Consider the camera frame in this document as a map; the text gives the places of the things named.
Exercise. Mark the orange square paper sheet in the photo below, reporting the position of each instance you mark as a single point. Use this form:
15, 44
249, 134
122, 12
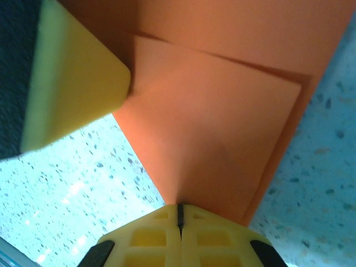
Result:
208, 111

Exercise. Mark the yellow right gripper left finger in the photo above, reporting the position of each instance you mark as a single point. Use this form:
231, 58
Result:
139, 244

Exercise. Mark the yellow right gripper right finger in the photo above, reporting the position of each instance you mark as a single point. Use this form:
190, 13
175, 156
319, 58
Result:
222, 247

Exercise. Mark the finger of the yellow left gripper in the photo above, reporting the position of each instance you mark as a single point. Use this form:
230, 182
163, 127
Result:
69, 83

